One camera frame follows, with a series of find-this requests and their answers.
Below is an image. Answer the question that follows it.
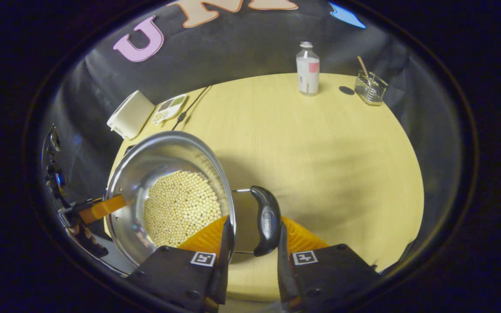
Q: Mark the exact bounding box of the black induction cooktop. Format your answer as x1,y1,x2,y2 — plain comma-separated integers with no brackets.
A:
96,145,136,275

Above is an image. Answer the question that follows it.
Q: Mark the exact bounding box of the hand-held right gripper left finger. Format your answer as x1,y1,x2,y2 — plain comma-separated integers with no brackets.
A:
129,215,236,311

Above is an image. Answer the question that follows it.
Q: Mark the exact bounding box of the pile of soybeans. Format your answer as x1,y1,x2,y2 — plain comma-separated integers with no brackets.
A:
143,170,223,247

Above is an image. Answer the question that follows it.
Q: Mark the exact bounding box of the white sectioned grain dish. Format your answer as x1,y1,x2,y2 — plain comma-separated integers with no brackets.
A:
151,93,188,125

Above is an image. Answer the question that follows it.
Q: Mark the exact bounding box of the wooden stick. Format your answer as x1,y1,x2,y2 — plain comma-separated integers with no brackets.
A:
357,56,371,81

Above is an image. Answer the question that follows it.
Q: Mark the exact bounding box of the clear bottle with pink label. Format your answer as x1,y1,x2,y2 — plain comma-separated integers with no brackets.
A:
296,41,321,96

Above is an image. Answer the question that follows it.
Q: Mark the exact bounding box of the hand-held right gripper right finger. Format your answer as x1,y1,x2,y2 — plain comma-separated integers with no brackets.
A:
277,216,381,311

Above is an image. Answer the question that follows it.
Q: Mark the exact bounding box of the steel pot with black handle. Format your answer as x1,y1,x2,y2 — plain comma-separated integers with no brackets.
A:
104,130,282,268

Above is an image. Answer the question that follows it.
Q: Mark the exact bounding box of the white toaster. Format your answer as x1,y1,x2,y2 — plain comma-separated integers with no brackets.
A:
107,90,155,140

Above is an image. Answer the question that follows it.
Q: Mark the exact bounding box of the black power cable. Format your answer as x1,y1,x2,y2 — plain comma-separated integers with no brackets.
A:
171,85,213,131

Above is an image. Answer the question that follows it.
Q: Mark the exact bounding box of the wire mesh holder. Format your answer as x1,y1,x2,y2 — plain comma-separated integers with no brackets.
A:
354,71,389,106

